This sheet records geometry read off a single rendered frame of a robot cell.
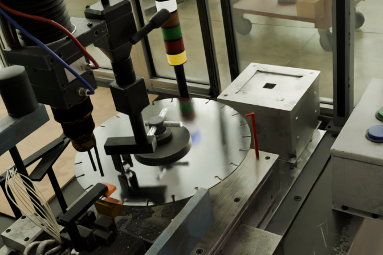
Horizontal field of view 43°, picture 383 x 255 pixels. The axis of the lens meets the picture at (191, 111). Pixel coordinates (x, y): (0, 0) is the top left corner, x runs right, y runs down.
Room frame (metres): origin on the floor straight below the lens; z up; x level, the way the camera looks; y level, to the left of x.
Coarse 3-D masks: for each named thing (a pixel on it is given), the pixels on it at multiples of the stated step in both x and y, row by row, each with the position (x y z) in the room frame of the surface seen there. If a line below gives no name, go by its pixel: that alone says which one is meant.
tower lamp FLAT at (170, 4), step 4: (156, 0) 1.04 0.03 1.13; (160, 0) 1.04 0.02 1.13; (164, 0) 1.03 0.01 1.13; (168, 0) 1.03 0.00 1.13; (172, 0) 1.04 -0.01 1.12; (156, 4) 1.05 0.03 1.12; (160, 4) 1.03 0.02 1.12; (164, 4) 1.03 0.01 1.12; (168, 4) 1.03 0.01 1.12; (172, 4) 1.04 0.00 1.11; (176, 4) 1.05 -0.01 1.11; (160, 8) 1.04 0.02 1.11; (164, 8) 1.03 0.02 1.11; (168, 8) 1.03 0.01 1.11; (172, 8) 1.03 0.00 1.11; (176, 8) 1.04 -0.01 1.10; (172, 12) 1.03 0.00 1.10
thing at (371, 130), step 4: (372, 128) 0.73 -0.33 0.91; (376, 128) 0.73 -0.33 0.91; (380, 128) 0.73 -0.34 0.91; (368, 132) 0.73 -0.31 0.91; (372, 132) 0.72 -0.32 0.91; (376, 132) 0.72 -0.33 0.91; (380, 132) 0.72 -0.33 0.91; (372, 136) 0.71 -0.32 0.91; (376, 136) 0.71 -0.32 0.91; (380, 136) 0.71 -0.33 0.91
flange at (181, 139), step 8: (168, 128) 0.76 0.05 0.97; (176, 128) 0.78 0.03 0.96; (184, 128) 0.78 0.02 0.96; (168, 136) 0.74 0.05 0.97; (176, 136) 0.75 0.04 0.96; (184, 136) 0.75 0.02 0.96; (160, 144) 0.73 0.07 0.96; (168, 144) 0.73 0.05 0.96; (176, 144) 0.73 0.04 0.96; (184, 144) 0.72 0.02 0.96; (160, 152) 0.71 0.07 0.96; (168, 152) 0.71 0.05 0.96; (176, 152) 0.70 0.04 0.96; (144, 160) 0.71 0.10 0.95; (152, 160) 0.70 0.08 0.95; (160, 160) 0.70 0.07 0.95
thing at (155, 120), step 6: (162, 114) 0.77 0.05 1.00; (150, 120) 0.75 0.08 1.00; (156, 120) 0.75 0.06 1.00; (162, 120) 0.75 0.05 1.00; (150, 126) 0.74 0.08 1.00; (156, 126) 0.74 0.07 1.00; (162, 126) 0.74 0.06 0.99; (168, 126) 0.74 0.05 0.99; (174, 126) 0.73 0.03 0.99; (180, 126) 0.73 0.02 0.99; (150, 132) 0.72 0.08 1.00; (156, 132) 0.74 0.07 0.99; (162, 132) 0.74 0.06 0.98
